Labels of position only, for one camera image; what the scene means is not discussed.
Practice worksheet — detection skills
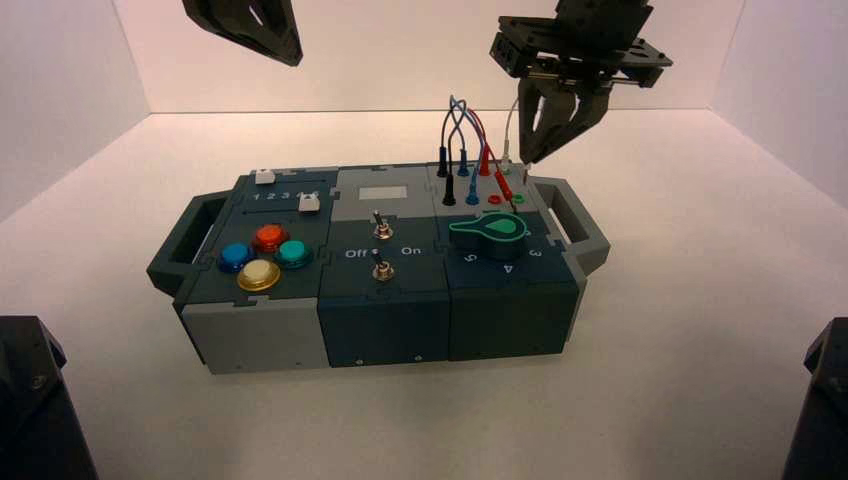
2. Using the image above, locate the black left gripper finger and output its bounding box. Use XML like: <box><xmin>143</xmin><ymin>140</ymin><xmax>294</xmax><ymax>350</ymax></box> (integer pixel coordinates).
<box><xmin>181</xmin><ymin>0</ymin><xmax>296</xmax><ymax>68</ymax></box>
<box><xmin>261</xmin><ymin>0</ymin><xmax>305</xmax><ymax>66</ymax></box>

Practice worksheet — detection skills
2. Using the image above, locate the red jumper wire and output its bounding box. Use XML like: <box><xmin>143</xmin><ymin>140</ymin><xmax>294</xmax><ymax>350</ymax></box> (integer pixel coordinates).
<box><xmin>464</xmin><ymin>107</ymin><xmax>521</xmax><ymax>215</ymax></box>

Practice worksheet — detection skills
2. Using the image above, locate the yellow round push button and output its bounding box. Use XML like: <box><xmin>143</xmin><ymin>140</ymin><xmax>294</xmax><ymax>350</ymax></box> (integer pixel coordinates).
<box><xmin>236</xmin><ymin>258</ymin><xmax>282</xmax><ymax>293</ymax></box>

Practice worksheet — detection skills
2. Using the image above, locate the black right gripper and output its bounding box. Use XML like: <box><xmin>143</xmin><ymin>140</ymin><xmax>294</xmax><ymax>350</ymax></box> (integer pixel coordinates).
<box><xmin>490</xmin><ymin>0</ymin><xmax>674</xmax><ymax>166</ymax></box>

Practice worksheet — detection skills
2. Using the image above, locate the green rotary selector knob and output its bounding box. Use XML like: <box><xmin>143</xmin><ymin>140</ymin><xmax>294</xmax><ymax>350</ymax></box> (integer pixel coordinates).
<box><xmin>447</xmin><ymin>213</ymin><xmax>529</xmax><ymax>261</ymax></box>

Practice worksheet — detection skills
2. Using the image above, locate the blue round push button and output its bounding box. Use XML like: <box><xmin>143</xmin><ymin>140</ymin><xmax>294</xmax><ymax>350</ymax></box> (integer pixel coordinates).
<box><xmin>217</xmin><ymin>243</ymin><xmax>256</xmax><ymax>274</ymax></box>

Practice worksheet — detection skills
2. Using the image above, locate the orange round push button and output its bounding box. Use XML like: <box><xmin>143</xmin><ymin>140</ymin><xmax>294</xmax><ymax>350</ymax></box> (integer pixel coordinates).
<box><xmin>252</xmin><ymin>223</ymin><xmax>290</xmax><ymax>254</ymax></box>

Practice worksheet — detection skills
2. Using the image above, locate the white jumper wire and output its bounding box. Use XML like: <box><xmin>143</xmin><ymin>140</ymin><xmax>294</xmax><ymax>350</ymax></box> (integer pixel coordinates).
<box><xmin>500</xmin><ymin>97</ymin><xmax>533</xmax><ymax>188</ymax></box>

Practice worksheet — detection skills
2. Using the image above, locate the gray display screen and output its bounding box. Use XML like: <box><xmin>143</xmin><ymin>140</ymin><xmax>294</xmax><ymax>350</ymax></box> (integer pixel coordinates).
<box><xmin>358</xmin><ymin>186</ymin><xmax>409</xmax><ymax>202</ymax></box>

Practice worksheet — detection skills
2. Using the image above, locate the teal round push button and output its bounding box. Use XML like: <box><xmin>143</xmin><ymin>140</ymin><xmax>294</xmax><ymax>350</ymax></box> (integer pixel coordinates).
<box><xmin>272</xmin><ymin>239</ymin><xmax>314</xmax><ymax>271</ymax></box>

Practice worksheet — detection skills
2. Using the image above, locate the black jumper wire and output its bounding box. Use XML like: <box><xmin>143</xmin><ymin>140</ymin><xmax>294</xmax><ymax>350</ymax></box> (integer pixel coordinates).
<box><xmin>435</xmin><ymin>100</ymin><xmax>469</xmax><ymax>207</ymax></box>

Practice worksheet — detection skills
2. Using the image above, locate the blue jumper wire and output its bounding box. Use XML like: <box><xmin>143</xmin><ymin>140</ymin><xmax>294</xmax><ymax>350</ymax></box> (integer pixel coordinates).
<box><xmin>447</xmin><ymin>95</ymin><xmax>482</xmax><ymax>207</ymax></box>

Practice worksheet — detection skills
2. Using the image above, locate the gray and teal task box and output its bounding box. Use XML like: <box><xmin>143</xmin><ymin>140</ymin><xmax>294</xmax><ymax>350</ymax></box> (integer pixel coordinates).
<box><xmin>146</xmin><ymin>160</ymin><xmax>611</xmax><ymax>376</ymax></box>

